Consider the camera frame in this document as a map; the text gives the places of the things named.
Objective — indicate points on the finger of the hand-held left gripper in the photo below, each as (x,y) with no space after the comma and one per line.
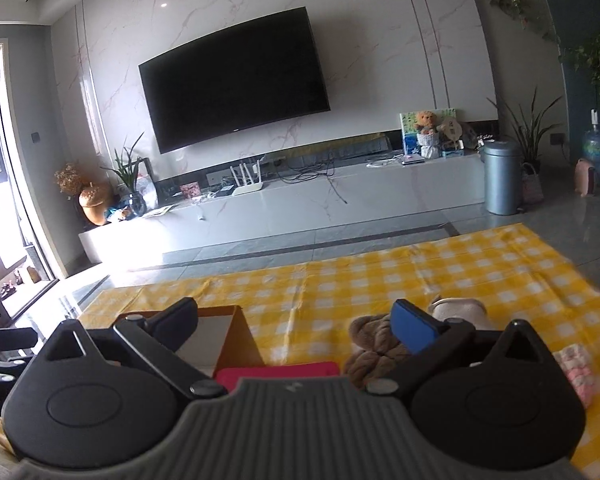
(7,340)
(2,369)

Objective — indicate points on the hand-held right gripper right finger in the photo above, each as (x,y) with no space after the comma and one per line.
(417,327)

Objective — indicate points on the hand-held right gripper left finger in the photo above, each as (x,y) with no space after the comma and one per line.
(180,320)

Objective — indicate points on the white cloth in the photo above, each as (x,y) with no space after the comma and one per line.
(460,310)

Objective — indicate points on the brown knitted plush toy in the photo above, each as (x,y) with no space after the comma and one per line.
(375,345)

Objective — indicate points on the cardboard box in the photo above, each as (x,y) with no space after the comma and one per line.
(240,345)

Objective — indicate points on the pink and white knitted piece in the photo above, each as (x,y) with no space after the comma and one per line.
(575,370)

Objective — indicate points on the yellow checked tablecloth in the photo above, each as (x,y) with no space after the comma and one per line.
(380,280)

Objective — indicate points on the paper booklet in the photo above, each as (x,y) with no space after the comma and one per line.
(160,211)

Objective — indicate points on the red square box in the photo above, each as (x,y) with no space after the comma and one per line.
(280,372)

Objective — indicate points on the green plant in glass vase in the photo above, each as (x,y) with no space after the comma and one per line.
(135,205)

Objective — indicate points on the pink photo card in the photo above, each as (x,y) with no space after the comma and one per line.
(190,190)

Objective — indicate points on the black set-top box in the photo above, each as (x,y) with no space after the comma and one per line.
(225,190)

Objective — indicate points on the orange acorn-shaped jar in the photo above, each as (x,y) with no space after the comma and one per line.
(95,202)

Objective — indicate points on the white router with antennas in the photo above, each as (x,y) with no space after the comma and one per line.
(247,190)

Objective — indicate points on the white marble television cabinet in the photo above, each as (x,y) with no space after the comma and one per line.
(305,205)

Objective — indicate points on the silver flat device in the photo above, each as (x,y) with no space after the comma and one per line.
(413,160)

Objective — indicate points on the silver round trash can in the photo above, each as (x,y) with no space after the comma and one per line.
(502,180)

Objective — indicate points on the dried flower bunch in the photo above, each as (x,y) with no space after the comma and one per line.
(69,177)

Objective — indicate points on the woven basket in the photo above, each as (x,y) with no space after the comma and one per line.
(532,187)

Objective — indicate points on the painted picture board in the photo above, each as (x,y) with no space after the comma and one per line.
(407,130)

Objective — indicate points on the round hand fan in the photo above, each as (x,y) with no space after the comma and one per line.
(452,130)

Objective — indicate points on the brown teddy bear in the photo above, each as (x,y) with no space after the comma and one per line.
(425,121)

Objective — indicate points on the tall potted floor plant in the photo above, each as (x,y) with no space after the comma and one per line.
(530,135)

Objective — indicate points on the small pink heater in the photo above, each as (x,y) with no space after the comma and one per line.
(585,177)

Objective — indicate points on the blue water bottle with pump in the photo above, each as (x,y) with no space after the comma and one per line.
(596,152)

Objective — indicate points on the hanging green vine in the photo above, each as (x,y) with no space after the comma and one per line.
(512,2)

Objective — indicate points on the dark wall outlet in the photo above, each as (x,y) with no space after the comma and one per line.
(557,138)

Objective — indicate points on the black wall television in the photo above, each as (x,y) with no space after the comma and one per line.
(235,80)

